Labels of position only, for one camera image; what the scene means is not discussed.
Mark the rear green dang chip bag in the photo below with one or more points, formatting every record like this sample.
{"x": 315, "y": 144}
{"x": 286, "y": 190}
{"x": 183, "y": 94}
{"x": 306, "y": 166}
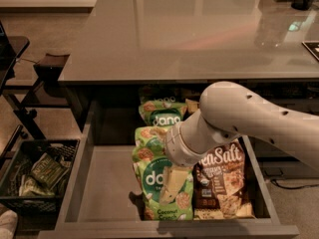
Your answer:
{"x": 158, "y": 93}

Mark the grey open top drawer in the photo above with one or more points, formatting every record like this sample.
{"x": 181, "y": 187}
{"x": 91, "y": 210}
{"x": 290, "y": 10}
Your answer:
{"x": 103, "y": 199}

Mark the front brown sea salt bag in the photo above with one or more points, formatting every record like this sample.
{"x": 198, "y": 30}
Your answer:
{"x": 219, "y": 185}

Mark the green dang chip bag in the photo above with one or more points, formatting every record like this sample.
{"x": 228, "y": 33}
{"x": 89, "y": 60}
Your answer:
{"x": 148, "y": 166}
{"x": 158, "y": 93}
{"x": 161, "y": 113}
{"x": 151, "y": 137}

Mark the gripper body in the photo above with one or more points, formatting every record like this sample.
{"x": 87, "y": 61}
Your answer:
{"x": 174, "y": 147}

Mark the white shoe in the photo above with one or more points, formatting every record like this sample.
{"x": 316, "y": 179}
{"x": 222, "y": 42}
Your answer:
{"x": 8, "y": 224}

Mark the front green dang chip bag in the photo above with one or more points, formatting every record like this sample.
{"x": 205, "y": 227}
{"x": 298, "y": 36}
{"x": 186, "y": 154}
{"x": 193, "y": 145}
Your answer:
{"x": 148, "y": 166}

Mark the black plastic crate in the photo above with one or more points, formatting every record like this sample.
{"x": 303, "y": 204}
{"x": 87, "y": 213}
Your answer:
{"x": 62, "y": 150}

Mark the rear brown sea salt bag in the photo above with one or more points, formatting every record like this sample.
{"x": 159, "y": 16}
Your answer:
{"x": 192, "y": 106}

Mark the dark side table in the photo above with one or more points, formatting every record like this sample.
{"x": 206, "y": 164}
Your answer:
{"x": 11, "y": 49}

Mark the brown sea salt bag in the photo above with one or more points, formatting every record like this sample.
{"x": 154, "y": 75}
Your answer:
{"x": 219, "y": 185}
{"x": 192, "y": 106}

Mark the pale green snack packet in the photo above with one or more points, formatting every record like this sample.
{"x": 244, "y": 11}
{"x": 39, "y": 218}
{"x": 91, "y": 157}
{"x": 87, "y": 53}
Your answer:
{"x": 30, "y": 187}

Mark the black tablet on counter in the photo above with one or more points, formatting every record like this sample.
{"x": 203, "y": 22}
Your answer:
{"x": 313, "y": 48}

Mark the olive green snack packet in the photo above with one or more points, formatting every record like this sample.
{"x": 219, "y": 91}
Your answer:
{"x": 48, "y": 171}

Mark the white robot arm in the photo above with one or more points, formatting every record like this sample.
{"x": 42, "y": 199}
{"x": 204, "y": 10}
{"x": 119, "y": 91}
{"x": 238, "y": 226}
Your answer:
{"x": 228, "y": 110}

